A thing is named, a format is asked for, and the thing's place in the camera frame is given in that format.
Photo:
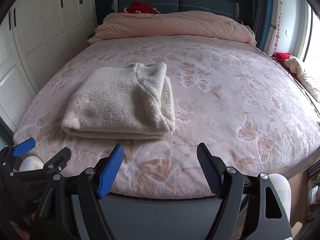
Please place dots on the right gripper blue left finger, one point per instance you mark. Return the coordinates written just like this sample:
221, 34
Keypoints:
110, 171

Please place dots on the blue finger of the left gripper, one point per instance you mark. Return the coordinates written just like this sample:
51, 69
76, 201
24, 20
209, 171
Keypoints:
24, 147

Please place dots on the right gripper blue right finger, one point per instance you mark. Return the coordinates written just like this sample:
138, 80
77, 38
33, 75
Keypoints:
212, 168

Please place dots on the cream knit sweater black hearts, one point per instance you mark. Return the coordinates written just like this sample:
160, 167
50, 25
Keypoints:
127, 102

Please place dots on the white fuzzy slipper left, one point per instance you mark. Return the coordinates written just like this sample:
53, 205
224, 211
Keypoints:
31, 163

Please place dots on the pink floral bed blanket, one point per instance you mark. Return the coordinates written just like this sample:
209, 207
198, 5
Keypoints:
229, 95

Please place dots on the red cloth on windowsill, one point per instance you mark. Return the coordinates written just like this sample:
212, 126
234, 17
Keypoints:
281, 57

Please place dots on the cream cloth on windowsill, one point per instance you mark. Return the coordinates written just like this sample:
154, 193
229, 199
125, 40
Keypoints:
306, 74

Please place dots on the white wardrobe red stickers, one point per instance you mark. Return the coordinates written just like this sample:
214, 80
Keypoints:
38, 37

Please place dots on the pink folded duvet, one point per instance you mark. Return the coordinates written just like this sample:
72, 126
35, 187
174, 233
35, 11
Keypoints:
193, 23

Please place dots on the red pillow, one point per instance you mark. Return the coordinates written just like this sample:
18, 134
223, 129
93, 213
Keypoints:
137, 7

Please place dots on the teal upholstered headboard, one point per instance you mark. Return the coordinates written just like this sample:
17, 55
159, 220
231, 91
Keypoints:
225, 8

